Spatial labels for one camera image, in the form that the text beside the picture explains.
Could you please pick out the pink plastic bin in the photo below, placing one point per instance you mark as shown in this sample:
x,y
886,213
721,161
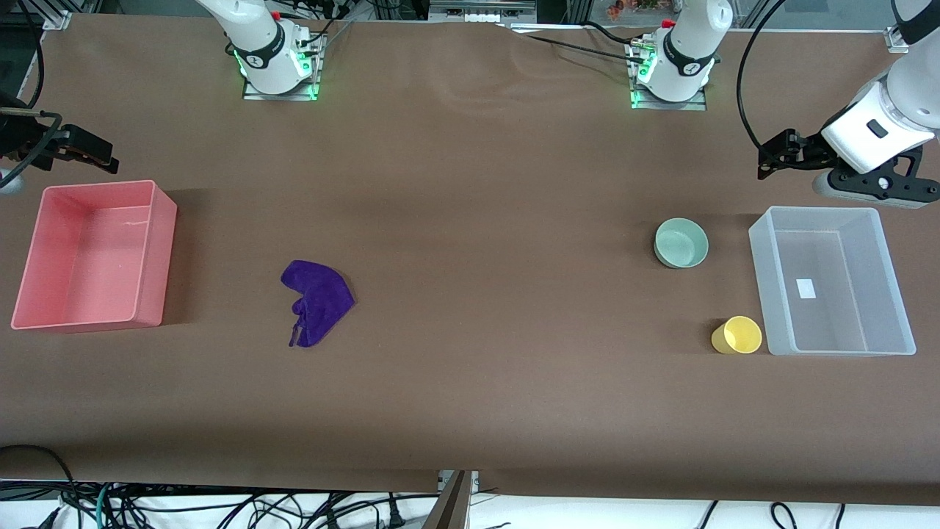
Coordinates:
x,y
88,264

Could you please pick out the white sticker label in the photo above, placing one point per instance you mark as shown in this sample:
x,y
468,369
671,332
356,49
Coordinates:
x,y
806,289

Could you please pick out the orange background object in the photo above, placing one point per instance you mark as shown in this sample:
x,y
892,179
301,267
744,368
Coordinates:
x,y
631,7

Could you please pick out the brown table cover sheet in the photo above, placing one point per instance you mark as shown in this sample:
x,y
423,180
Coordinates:
x,y
470,220

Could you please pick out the grey table support post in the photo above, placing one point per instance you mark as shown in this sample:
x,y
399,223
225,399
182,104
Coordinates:
x,y
452,507

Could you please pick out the pale green bowl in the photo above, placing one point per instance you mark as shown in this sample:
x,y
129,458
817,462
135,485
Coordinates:
x,y
681,246

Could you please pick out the purple cloth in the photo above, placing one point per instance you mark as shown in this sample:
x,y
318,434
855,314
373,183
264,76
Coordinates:
x,y
319,297

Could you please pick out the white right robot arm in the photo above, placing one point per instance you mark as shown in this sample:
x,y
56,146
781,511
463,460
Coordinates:
x,y
264,51

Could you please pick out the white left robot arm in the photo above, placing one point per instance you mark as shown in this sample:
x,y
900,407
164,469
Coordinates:
x,y
687,44

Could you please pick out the white power strip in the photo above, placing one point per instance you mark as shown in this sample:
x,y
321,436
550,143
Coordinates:
x,y
477,13

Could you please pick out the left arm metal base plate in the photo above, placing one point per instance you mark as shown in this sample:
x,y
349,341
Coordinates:
x,y
694,105

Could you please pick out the silver corner bracket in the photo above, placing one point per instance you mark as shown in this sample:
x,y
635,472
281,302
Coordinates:
x,y
897,40
57,20

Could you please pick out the yellow cup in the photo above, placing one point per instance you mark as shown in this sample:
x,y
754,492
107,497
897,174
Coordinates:
x,y
742,336

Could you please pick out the white metal bracket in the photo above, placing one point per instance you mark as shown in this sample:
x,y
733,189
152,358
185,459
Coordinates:
x,y
474,481

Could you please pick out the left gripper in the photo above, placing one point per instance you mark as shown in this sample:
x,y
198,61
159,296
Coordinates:
x,y
808,149

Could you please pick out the translucent white plastic bin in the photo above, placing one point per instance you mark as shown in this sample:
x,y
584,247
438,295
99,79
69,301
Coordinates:
x,y
844,323

